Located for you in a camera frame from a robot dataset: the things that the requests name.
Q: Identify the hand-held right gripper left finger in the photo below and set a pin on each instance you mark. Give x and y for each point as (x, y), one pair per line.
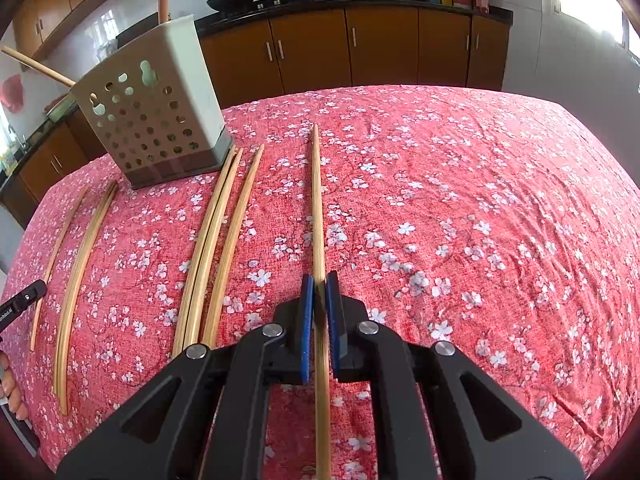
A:
(306, 330)

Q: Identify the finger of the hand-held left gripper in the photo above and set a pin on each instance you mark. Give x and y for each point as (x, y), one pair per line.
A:
(22, 300)

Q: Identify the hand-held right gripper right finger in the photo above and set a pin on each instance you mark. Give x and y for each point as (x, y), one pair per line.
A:
(334, 325)

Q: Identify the white perforated utensil holder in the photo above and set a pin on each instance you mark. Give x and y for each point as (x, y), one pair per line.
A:
(150, 110)

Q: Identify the person's left hand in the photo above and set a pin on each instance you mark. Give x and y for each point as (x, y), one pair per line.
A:
(11, 385)

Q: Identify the red floral tablecloth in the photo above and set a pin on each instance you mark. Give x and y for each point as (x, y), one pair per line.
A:
(450, 210)

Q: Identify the green basin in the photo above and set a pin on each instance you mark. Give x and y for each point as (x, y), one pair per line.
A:
(60, 108)

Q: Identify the hanging red plastic bag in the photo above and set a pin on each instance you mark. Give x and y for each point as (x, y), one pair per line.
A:
(12, 91)

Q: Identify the wooden base cabinets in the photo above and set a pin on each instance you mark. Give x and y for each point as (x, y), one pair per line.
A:
(350, 50)

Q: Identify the gas stove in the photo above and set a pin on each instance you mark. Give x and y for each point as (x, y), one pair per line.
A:
(280, 3)

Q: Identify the black kitchen countertop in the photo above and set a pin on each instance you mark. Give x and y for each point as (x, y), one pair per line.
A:
(380, 1)

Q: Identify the bright window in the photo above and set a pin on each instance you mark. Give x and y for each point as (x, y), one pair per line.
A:
(590, 0)

